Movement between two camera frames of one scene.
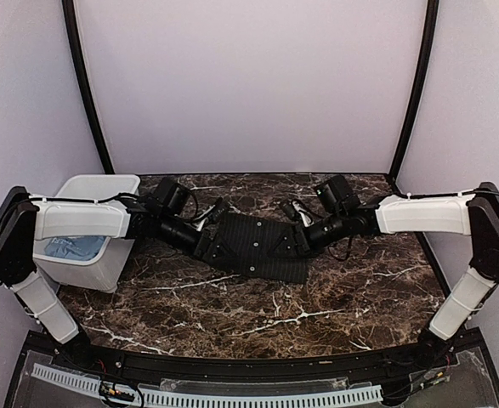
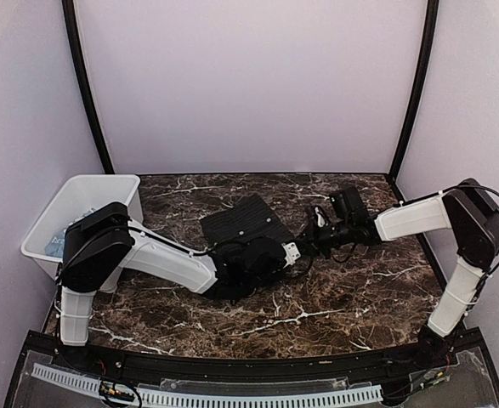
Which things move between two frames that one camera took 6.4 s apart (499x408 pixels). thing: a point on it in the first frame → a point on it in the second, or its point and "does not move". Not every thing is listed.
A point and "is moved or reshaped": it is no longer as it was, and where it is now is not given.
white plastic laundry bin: (103, 274) does not move
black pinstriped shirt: (256, 246) is moved or reshaped
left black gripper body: (167, 233) → (252, 286)
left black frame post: (76, 62) does not move
